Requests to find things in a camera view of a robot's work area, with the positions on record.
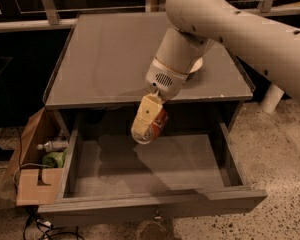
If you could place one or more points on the grey cabinet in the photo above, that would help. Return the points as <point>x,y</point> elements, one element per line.
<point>105,63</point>

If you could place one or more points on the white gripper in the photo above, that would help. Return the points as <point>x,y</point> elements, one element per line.
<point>164,79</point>

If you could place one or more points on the white bowl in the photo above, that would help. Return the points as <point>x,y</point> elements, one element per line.
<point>197,65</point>

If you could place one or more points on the red coke can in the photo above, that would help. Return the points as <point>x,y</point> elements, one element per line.
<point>154,129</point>

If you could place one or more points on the metal railing frame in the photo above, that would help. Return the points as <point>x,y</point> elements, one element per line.
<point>56,14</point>

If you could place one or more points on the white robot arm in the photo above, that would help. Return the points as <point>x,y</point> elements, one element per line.
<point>269,47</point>

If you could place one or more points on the brown cardboard box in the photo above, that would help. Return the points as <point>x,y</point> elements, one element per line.
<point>36,183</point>

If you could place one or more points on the clear plastic bottle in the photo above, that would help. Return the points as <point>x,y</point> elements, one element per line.
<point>52,146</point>

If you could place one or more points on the open grey top drawer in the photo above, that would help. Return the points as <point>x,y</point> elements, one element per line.
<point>108,178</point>

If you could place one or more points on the green plastic bag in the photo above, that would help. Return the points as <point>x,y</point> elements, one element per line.
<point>54,159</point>

